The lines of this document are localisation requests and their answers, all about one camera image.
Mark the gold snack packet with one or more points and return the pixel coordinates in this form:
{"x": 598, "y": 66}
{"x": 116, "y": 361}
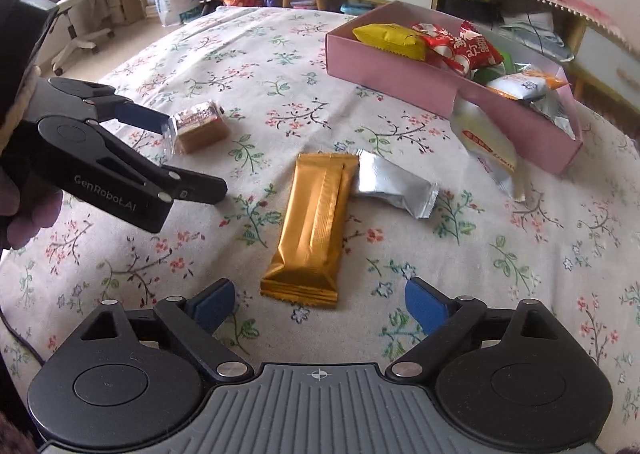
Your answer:
{"x": 310, "y": 229}

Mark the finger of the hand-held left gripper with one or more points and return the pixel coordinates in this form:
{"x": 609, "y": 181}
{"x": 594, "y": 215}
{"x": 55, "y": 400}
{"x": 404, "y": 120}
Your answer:
{"x": 200, "y": 189}
{"x": 142, "y": 117}

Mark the silver snack packet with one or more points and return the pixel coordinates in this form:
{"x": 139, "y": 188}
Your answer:
{"x": 395, "y": 186}

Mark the green snack packet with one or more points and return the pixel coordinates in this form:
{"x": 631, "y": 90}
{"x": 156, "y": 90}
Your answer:
{"x": 507, "y": 63}

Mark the clear-wrapped brown cake packet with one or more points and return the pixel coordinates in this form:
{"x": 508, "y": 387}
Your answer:
{"x": 200, "y": 134}

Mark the yellow snack packet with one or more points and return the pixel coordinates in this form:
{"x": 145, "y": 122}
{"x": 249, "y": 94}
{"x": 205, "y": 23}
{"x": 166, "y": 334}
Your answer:
{"x": 387, "y": 39}

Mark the blue storage bin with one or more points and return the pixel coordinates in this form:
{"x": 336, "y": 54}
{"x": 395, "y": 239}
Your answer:
{"x": 320, "y": 2}

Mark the person's left hand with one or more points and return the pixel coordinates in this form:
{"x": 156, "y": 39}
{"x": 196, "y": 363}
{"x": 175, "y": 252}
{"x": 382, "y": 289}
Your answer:
{"x": 30, "y": 219}

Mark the white red-label snack packet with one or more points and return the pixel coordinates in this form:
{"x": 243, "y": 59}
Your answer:
{"x": 487, "y": 144}

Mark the red snack packet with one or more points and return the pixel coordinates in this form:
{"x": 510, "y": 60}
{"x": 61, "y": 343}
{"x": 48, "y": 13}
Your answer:
{"x": 465, "y": 52}

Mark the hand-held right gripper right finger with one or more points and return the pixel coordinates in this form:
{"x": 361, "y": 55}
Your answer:
{"x": 425, "y": 304}

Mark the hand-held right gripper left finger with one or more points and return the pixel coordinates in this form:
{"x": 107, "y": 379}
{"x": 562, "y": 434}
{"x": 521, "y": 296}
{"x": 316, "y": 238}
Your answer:
{"x": 215, "y": 304}

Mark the pink cardboard box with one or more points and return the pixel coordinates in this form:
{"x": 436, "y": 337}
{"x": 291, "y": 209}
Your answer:
{"x": 400, "y": 79}

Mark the black case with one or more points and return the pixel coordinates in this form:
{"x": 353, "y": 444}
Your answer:
{"x": 470, "y": 2}

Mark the orange white snack packet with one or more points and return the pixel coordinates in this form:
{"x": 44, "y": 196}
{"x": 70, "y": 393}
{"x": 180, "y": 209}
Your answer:
{"x": 520, "y": 84}

